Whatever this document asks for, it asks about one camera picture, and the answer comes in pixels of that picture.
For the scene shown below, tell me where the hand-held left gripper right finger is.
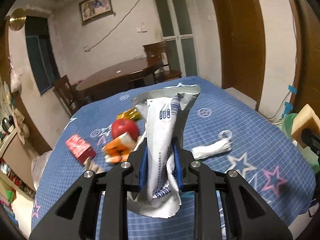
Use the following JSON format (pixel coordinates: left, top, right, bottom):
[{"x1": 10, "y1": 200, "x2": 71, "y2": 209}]
[{"x1": 171, "y1": 136, "x2": 293, "y2": 240}]

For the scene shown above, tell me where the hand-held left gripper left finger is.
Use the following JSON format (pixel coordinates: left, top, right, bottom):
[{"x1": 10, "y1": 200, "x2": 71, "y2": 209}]
[{"x1": 29, "y1": 136, "x2": 150, "y2": 240}]

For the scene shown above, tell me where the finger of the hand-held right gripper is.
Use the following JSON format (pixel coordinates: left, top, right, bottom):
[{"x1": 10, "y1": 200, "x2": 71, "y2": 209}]
[{"x1": 301, "y1": 129, "x2": 320, "y2": 174}]

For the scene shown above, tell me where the yellow sponge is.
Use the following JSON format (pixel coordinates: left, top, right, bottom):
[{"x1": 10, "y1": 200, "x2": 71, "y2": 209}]
[{"x1": 291, "y1": 104, "x2": 318, "y2": 148}]

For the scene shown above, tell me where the green-lined trash bin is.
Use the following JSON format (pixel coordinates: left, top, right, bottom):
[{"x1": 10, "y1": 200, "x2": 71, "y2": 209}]
[{"x1": 271, "y1": 113, "x2": 320, "y2": 173}]

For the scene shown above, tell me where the white foil pouch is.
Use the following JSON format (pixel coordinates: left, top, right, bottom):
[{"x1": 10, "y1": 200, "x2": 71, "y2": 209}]
[{"x1": 126, "y1": 84, "x2": 202, "y2": 218}]

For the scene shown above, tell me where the orange and white packet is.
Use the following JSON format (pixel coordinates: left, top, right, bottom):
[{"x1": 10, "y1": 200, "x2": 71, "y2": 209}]
[{"x1": 101, "y1": 133, "x2": 138, "y2": 164}]

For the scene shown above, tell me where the red apple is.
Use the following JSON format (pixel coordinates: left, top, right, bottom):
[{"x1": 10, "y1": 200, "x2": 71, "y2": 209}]
[{"x1": 111, "y1": 119, "x2": 140, "y2": 142}]

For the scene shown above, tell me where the beige crumpled scrap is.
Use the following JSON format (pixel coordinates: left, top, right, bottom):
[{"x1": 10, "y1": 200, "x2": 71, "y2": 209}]
[{"x1": 85, "y1": 157, "x2": 104, "y2": 174}]

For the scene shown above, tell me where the golden foil wrapper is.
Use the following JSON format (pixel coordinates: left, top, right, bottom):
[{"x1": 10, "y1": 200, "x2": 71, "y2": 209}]
[{"x1": 116, "y1": 107, "x2": 143, "y2": 122}]

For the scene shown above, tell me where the small red box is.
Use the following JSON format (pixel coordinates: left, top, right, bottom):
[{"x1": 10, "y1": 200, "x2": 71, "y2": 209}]
[{"x1": 65, "y1": 134, "x2": 97, "y2": 167}]

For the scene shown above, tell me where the blue star-print tablecloth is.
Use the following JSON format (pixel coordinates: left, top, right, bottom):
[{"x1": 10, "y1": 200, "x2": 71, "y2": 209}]
[{"x1": 31, "y1": 76, "x2": 316, "y2": 240}]

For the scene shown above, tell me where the brown panelled wooden door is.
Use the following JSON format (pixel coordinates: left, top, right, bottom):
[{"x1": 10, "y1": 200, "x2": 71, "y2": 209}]
[{"x1": 282, "y1": 0, "x2": 320, "y2": 115}]

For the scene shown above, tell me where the white plastic bag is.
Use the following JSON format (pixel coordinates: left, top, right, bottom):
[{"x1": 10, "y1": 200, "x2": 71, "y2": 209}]
[{"x1": 31, "y1": 150, "x2": 53, "y2": 188}]

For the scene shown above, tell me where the round wooden dining table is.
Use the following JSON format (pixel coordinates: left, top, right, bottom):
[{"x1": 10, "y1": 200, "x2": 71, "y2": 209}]
[{"x1": 75, "y1": 56, "x2": 163, "y2": 103}]

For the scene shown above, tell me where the wooden dining chair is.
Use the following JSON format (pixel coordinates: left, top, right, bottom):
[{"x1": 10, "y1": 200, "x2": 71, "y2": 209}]
[
  {"x1": 142, "y1": 41, "x2": 183, "y2": 84},
  {"x1": 52, "y1": 74, "x2": 83, "y2": 118}
]

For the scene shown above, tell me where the hanging beige cloth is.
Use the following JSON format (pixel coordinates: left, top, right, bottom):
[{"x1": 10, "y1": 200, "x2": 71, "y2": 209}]
[{"x1": 14, "y1": 109, "x2": 30, "y2": 145}]

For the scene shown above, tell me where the wooden side cabinet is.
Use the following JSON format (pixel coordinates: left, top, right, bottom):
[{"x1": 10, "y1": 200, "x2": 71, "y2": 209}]
[{"x1": 0, "y1": 127, "x2": 35, "y2": 193}]

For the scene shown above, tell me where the frosted glass double door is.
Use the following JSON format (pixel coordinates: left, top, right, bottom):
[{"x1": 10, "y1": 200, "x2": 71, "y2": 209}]
[{"x1": 151, "y1": 0, "x2": 198, "y2": 78}]

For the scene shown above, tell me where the electric kettle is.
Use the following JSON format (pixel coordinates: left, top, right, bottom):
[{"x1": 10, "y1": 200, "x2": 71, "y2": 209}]
[{"x1": 1, "y1": 116, "x2": 14, "y2": 134}]

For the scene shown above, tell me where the dark window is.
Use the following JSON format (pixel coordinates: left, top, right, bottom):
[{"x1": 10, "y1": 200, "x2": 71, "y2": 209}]
[{"x1": 25, "y1": 16, "x2": 60, "y2": 96}]

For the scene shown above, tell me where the hanging plastic bag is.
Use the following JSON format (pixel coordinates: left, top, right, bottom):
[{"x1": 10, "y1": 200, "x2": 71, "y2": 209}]
[{"x1": 9, "y1": 56, "x2": 23, "y2": 93}]

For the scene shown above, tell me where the thin cable beside door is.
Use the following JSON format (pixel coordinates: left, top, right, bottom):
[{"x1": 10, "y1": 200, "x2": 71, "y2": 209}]
[{"x1": 275, "y1": 17, "x2": 299, "y2": 120}]

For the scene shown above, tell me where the framed wall picture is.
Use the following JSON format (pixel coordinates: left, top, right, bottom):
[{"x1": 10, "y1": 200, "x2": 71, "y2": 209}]
[{"x1": 79, "y1": 0, "x2": 116, "y2": 25}]

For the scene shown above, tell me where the gold round wall clock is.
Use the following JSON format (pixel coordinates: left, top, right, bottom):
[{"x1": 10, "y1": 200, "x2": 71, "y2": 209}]
[{"x1": 9, "y1": 8, "x2": 27, "y2": 30}]

